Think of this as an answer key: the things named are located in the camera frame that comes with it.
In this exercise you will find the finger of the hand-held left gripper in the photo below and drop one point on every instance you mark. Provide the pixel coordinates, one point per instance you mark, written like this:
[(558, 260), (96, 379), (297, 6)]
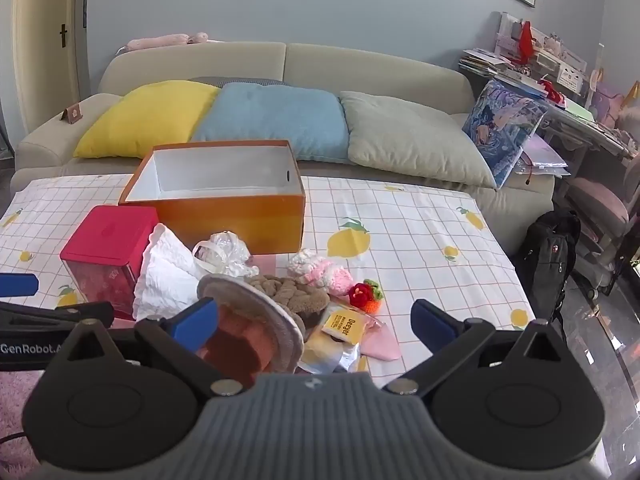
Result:
[(17, 285), (50, 315)]

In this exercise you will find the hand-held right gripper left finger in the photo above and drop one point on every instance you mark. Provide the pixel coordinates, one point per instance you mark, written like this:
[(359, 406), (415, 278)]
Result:
[(192, 322)]

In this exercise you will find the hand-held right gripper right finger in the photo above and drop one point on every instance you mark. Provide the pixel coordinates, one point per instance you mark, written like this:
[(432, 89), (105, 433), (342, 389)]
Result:
[(430, 324)]

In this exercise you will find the white plastic wrapper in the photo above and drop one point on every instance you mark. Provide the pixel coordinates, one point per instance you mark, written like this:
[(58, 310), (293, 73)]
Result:
[(165, 270)]

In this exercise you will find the clear plastic bag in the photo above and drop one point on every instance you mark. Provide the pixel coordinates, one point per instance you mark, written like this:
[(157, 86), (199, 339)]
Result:
[(225, 255)]

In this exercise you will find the yellow silver snack packet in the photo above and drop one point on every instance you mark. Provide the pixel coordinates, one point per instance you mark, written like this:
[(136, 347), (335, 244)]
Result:
[(345, 327)]

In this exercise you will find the orange cardboard box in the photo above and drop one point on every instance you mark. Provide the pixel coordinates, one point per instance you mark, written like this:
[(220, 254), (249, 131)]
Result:
[(240, 220)]

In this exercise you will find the pink soft pad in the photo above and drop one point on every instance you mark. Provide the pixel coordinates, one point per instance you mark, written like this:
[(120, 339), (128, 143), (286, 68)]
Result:
[(382, 345)]

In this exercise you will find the pink fluffy rug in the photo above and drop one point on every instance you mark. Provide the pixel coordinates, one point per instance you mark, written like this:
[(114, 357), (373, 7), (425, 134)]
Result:
[(15, 400)]

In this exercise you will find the red orange crochet strawberry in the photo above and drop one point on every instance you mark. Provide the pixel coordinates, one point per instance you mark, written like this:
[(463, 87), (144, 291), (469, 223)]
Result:
[(362, 295)]

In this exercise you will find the lemon print checked tablecloth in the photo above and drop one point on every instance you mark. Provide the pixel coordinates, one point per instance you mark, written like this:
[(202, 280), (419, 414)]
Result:
[(400, 230)]

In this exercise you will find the red tin box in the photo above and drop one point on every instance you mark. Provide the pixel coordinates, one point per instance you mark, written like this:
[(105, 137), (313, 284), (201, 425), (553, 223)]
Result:
[(107, 230)]

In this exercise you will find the brown knitted hat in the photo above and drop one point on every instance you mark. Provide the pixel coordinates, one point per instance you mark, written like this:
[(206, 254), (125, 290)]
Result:
[(295, 300)]

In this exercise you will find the pink white knitted item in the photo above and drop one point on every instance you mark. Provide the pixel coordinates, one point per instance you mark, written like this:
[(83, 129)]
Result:
[(325, 275)]

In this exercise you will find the black backpack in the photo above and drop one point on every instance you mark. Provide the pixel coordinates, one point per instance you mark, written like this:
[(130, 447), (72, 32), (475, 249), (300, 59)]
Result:
[(545, 260)]

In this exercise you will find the small brown card stand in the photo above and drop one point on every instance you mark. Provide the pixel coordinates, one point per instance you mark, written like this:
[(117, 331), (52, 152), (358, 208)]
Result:
[(72, 112)]

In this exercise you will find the grey-green pillow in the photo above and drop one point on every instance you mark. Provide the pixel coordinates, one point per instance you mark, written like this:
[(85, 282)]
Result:
[(410, 140)]

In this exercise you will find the clear plastic document sleeve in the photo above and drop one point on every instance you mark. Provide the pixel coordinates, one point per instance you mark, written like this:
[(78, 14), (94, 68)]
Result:
[(542, 157)]

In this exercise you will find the pink desk chair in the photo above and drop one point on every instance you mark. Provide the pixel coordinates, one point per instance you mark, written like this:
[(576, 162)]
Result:
[(597, 205)]

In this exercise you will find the printed cartoon pillow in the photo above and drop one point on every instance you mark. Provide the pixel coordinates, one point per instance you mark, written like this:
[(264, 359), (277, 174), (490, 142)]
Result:
[(500, 125)]

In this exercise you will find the yellow pillow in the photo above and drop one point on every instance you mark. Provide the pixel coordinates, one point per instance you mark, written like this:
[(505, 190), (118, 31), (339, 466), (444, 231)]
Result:
[(145, 115)]

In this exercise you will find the light blue pillow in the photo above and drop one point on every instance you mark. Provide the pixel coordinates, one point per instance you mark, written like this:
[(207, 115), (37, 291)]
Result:
[(270, 110)]

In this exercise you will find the cluttered grey desk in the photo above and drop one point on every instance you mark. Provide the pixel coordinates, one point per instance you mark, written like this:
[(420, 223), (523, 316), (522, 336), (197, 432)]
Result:
[(590, 127)]

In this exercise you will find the cream door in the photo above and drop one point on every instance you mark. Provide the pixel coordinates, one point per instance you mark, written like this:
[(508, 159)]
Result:
[(45, 20)]

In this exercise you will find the stack of books and papers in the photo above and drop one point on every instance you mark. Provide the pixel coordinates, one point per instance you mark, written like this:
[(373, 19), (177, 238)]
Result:
[(482, 62)]

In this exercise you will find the beige fabric sofa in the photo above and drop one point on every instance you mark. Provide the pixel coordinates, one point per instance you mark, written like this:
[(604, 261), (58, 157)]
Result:
[(350, 65)]

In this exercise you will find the pink plush toy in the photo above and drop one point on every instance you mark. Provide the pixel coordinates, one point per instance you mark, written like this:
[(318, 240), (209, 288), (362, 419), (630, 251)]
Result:
[(160, 41)]

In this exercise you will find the red hanging ornament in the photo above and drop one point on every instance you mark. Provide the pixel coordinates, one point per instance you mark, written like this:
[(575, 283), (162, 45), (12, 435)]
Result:
[(526, 42)]

